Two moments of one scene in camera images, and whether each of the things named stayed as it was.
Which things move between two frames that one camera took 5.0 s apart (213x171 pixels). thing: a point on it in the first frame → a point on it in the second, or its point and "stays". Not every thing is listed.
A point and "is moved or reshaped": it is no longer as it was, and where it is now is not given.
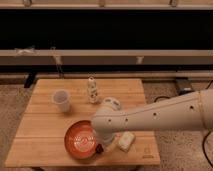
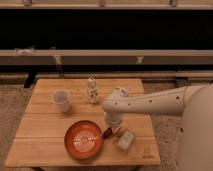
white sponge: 126,140 stays
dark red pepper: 99,149 is moved or reshaped
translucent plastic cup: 62,98 stays
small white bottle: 92,90 stays
